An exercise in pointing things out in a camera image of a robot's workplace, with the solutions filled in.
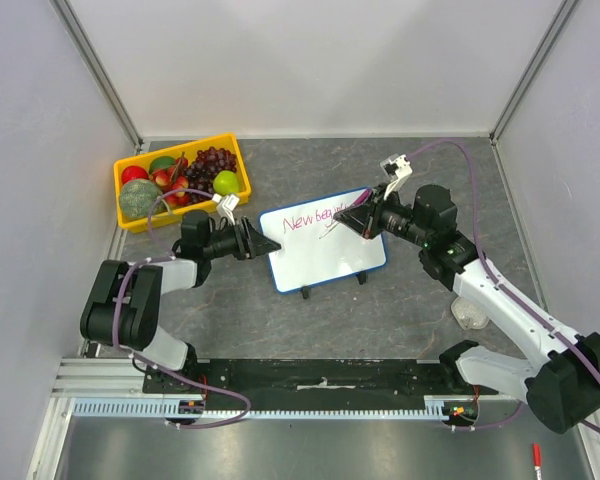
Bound blue framed whiteboard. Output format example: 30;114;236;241
259;188;388;294

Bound grey slotted cable duct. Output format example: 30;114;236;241
72;397;454;419

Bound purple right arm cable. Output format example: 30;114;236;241
407;139;600;441

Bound dark purple grape bunch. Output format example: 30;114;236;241
184;147;237;195

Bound yellow plastic fruit bin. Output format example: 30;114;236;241
113;133;252;233

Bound red marker pen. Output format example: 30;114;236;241
532;443;543;480

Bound aluminium frame rail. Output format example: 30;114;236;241
49;357;154;399

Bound green apple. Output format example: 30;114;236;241
213;170;240;196

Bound red yellow small fruits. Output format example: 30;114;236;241
150;166;191;208

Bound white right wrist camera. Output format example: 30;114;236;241
380;154;413;199

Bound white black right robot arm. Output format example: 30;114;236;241
334;184;600;434

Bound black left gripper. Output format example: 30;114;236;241
203;216;281;261

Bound white bead eraser pad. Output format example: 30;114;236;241
451;297;489;330

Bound magenta capped whiteboard marker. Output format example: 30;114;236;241
319;187;372;239

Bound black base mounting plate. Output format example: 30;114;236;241
142;357;501;411

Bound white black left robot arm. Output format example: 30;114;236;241
80;211;281;393

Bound red apple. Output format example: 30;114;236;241
121;165;150;185

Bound green netted melon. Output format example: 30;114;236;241
118;179;162;220

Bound green lime fruit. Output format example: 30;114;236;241
149;155;176;174

